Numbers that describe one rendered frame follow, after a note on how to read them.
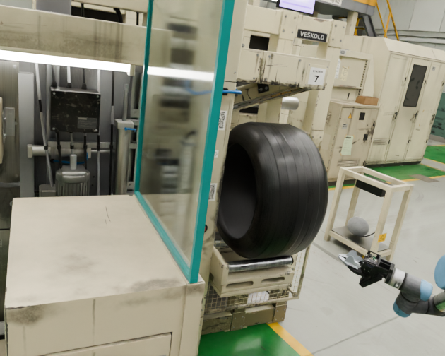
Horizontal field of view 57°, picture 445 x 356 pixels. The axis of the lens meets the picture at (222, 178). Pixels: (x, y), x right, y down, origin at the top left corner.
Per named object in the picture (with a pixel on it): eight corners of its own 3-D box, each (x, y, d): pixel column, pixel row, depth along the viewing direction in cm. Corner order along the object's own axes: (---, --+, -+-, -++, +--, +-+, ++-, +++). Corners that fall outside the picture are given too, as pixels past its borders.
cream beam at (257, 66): (212, 79, 175) (217, 44, 171) (193, 73, 196) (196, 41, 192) (325, 91, 201) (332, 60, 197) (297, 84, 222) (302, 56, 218)
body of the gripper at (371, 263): (366, 248, 168) (396, 261, 164) (360, 262, 173) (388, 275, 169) (362, 260, 162) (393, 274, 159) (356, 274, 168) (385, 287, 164)
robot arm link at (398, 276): (399, 280, 168) (395, 294, 162) (388, 275, 170) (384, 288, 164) (406, 268, 163) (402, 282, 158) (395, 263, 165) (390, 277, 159)
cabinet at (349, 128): (324, 188, 608) (342, 104, 571) (297, 175, 653) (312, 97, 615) (362, 184, 659) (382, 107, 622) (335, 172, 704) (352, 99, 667)
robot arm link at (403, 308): (420, 321, 167) (431, 304, 161) (393, 318, 167) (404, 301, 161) (414, 305, 174) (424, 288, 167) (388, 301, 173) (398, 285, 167)
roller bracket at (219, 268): (220, 286, 166) (223, 265, 163) (187, 241, 200) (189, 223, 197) (227, 285, 168) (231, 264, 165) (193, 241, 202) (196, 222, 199)
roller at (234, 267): (224, 274, 169) (223, 263, 169) (219, 272, 173) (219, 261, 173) (294, 265, 184) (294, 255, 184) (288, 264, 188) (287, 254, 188)
